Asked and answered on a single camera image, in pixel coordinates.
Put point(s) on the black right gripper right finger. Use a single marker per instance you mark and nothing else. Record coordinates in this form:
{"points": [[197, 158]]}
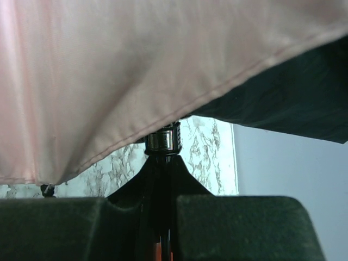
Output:
{"points": [[245, 228]]}

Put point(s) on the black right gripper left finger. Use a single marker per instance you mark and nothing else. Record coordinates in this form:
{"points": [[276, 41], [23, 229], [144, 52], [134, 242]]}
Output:
{"points": [[71, 229]]}

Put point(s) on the pink folding umbrella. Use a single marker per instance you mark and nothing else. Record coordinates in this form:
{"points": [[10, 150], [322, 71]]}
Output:
{"points": [[92, 92]]}

